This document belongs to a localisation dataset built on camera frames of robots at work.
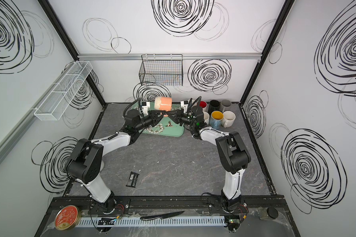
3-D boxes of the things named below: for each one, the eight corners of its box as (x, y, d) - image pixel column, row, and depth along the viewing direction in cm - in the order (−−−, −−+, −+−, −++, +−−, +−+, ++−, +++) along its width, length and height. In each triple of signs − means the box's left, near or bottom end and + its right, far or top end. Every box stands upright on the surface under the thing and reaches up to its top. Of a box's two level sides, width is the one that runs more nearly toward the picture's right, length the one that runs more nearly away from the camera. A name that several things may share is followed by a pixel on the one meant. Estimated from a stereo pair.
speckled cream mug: (219, 129, 106) (222, 122, 99) (222, 117, 113) (225, 109, 107) (230, 132, 104) (234, 125, 97) (233, 120, 112) (236, 112, 105)
